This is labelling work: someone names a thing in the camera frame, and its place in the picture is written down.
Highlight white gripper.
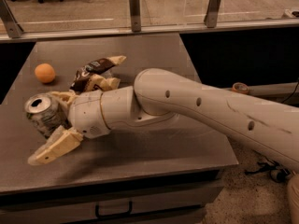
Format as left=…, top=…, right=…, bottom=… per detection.
left=28, top=90, right=110, bottom=165

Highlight silver 7up soda can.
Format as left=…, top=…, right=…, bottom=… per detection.
left=24, top=93, right=70, bottom=139

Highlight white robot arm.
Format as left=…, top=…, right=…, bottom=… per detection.
left=28, top=68, right=299, bottom=172

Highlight brown cream chip bag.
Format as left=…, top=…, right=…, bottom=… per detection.
left=70, top=55, right=126, bottom=93

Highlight orange fruit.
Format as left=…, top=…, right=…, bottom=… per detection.
left=35, top=63, right=56, bottom=84

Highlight grey drawer cabinet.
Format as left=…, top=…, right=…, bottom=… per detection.
left=0, top=170, right=226, bottom=224

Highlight orange tape roll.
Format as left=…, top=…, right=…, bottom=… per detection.
left=232, top=82, right=249, bottom=94

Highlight metal railing base rail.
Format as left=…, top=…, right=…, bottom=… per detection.
left=0, top=17, right=299, bottom=44

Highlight black drawer handle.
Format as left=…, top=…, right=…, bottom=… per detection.
left=94, top=201, right=133, bottom=220

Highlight left metal glass bracket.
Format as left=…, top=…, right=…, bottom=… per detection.
left=0, top=0, right=23, bottom=38

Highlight metal glass bracket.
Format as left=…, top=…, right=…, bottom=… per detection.
left=204, top=0, right=221, bottom=28
left=129, top=0, right=141, bottom=32
left=0, top=0, right=23, bottom=38

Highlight middle metal glass bracket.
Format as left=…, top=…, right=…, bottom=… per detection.
left=129, top=0, right=141, bottom=32

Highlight right metal glass bracket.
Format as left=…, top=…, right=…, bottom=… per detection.
left=204, top=0, right=221, bottom=28

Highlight black floor cables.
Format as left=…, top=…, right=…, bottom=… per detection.
left=244, top=152, right=295, bottom=184

